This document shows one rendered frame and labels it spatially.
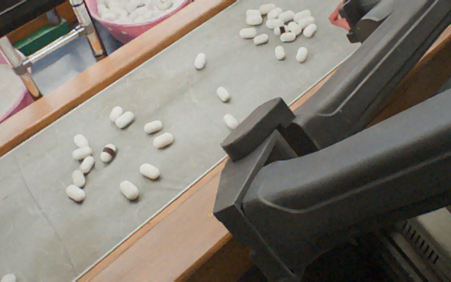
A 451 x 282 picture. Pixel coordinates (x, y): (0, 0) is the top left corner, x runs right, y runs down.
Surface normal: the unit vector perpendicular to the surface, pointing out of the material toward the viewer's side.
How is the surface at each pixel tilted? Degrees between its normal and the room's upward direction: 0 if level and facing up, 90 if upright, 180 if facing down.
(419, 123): 47
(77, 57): 0
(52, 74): 0
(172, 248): 0
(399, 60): 41
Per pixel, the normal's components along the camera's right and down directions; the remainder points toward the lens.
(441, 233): -0.12, -0.64
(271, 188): -0.47, -0.84
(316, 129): 0.42, -0.20
